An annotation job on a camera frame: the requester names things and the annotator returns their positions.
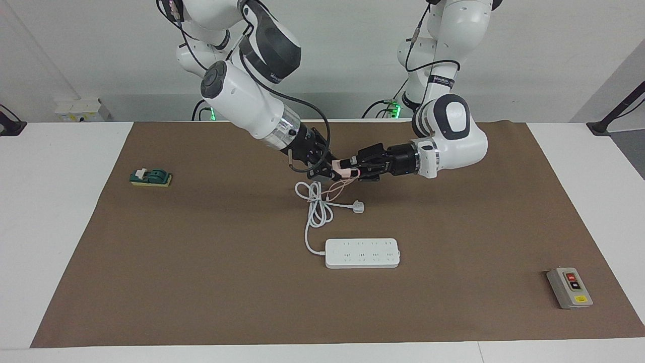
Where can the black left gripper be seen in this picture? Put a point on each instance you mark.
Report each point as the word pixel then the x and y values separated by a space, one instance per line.
pixel 400 160

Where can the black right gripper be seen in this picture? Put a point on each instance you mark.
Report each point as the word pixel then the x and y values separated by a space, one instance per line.
pixel 307 146

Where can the pink charger adapter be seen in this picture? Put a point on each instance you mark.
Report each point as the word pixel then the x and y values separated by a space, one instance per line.
pixel 345 169

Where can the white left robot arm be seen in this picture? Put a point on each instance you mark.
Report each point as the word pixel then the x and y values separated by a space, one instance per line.
pixel 453 136

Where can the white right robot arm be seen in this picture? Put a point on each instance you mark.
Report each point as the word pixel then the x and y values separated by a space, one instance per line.
pixel 242 96

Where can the white power strip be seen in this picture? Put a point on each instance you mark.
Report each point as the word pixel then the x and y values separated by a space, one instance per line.
pixel 363 253

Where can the brown table mat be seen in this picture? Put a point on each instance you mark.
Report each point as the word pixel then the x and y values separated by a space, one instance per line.
pixel 201 277

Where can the grey push-button control box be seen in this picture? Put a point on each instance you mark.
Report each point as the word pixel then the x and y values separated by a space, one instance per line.
pixel 569 288

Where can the black clamp stand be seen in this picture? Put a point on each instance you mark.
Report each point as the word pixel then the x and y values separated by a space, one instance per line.
pixel 617 108
pixel 10 126

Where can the green knife switch yellow base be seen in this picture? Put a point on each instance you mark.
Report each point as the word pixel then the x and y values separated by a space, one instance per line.
pixel 151 177

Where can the white wall socket box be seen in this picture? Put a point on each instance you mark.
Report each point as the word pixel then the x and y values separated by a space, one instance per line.
pixel 80 110

